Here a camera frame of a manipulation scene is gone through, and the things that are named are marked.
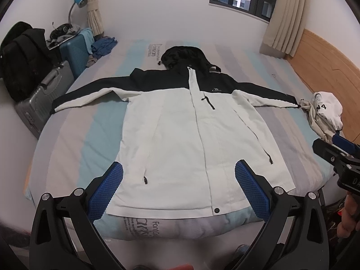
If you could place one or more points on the person's right hand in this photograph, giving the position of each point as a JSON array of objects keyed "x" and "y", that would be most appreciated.
[{"x": 350, "y": 216}]

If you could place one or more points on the white printed shirt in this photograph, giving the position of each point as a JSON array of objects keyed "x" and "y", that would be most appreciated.
[{"x": 324, "y": 113}]

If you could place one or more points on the teal hard suitcase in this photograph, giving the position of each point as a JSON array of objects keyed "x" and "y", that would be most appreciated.
[{"x": 75, "y": 52}]

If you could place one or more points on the wooden headboard panel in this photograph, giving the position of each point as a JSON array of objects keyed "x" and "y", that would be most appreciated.
[{"x": 322, "y": 67}]

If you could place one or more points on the blue desk lamp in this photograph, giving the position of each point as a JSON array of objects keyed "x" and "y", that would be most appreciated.
[{"x": 79, "y": 4}]

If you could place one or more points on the grey hard suitcase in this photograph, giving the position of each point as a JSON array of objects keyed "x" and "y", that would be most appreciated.
[{"x": 35, "y": 110}]

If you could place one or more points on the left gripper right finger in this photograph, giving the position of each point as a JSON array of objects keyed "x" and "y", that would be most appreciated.
[{"x": 294, "y": 232}]

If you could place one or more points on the black bag pile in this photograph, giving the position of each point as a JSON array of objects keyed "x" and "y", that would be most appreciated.
[{"x": 25, "y": 60}]

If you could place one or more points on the beige curtain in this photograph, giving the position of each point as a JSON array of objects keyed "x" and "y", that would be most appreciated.
[
  {"x": 285, "y": 29},
  {"x": 94, "y": 17}
]

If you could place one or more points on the black and white jacket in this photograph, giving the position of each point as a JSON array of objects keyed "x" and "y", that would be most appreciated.
[{"x": 185, "y": 128}]

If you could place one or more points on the left beige curtain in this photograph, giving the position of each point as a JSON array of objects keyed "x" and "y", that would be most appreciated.
[{"x": 94, "y": 17}]

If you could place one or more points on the clothes pile on suitcase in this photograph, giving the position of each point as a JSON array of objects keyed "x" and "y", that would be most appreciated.
[{"x": 61, "y": 33}]

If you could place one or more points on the right beige curtain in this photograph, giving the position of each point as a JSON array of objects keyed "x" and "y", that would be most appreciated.
[{"x": 285, "y": 29}]

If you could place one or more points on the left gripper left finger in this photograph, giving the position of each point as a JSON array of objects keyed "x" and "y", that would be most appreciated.
[{"x": 51, "y": 246}]

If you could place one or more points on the blue crumpled garment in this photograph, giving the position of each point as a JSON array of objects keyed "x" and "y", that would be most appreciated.
[{"x": 103, "y": 47}]

